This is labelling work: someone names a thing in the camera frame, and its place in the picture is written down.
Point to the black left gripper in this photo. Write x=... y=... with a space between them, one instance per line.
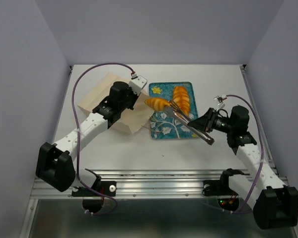
x=134 y=96

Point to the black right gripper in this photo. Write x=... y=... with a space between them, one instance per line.
x=205 y=121

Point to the beige paper bag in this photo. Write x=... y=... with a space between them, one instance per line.
x=131 y=120

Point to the striped fake croissant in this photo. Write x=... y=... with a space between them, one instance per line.
x=157 y=104

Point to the orange twisted fake bread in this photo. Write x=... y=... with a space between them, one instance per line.
x=181 y=98

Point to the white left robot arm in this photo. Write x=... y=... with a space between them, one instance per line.
x=55 y=163

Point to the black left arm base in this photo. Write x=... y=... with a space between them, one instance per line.
x=98 y=196

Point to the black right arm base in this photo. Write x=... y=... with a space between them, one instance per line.
x=227 y=199

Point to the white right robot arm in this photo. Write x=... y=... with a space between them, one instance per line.
x=274 y=204

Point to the teal floral tray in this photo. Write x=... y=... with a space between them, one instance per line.
x=164 y=127

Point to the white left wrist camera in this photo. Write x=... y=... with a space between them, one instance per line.
x=137 y=83

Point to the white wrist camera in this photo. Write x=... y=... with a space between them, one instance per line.
x=220 y=101
x=137 y=83

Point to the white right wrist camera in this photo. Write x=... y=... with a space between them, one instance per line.
x=220 y=101

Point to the aluminium front rail frame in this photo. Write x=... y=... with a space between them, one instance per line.
x=152 y=204

